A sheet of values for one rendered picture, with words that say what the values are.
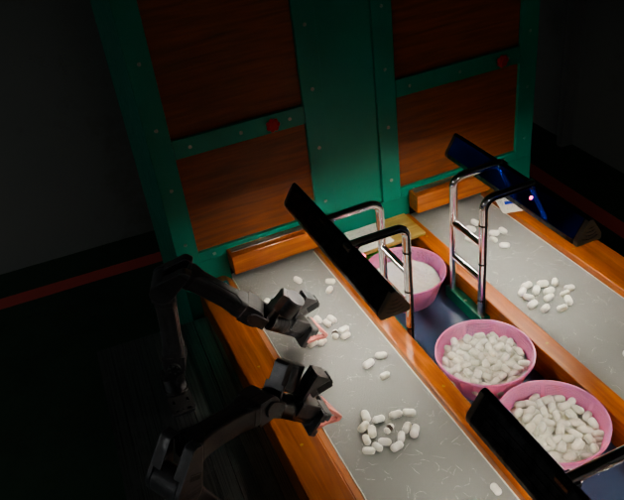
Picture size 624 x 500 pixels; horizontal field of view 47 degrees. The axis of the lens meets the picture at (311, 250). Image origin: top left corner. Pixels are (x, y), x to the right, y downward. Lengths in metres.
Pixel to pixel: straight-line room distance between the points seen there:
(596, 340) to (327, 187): 0.95
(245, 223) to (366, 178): 0.44
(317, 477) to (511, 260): 1.03
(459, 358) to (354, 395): 0.32
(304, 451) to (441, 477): 0.33
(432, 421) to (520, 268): 0.70
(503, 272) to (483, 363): 0.43
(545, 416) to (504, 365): 0.19
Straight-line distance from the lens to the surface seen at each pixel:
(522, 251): 2.44
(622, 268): 2.36
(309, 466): 1.76
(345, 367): 2.01
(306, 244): 2.38
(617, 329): 2.17
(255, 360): 2.04
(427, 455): 1.79
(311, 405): 1.61
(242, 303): 1.90
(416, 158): 2.53
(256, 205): 2.33
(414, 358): 1.99
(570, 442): 1.87
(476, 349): 2.06
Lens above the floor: 2.12
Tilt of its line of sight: 34 degrees down
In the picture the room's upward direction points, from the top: 8 degrees counter-clockwise
